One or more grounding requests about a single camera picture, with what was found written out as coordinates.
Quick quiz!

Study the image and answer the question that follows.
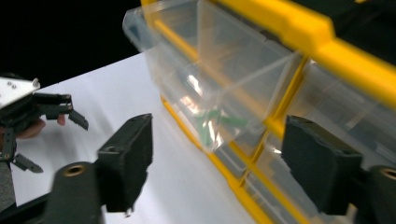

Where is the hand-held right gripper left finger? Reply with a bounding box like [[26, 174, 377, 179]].
[[96, 113, 154, 214]]

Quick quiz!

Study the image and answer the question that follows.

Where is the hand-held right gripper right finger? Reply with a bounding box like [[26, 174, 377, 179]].
[[281, 115, 364, 217]]

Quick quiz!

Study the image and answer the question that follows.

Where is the small green plastic piece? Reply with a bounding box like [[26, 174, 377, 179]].
[[196, 117, 218, 148]]

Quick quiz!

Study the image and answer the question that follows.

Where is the yellow black organizer cabinet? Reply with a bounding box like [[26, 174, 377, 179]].
[[139, 0, 396, 224]]

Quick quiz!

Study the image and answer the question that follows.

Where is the clear plastic drawer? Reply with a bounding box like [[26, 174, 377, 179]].
[[122, 0, 307, 154]]

